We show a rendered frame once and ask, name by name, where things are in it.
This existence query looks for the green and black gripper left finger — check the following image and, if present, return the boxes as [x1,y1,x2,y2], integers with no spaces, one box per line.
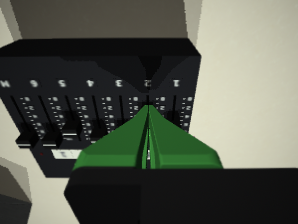
[72,105,149,171]

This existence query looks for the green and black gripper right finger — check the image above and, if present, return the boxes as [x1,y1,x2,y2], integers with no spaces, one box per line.
[149,105,224,169]

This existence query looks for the black lighting desk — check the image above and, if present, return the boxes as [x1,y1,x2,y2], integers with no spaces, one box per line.
[0,38,202,178]

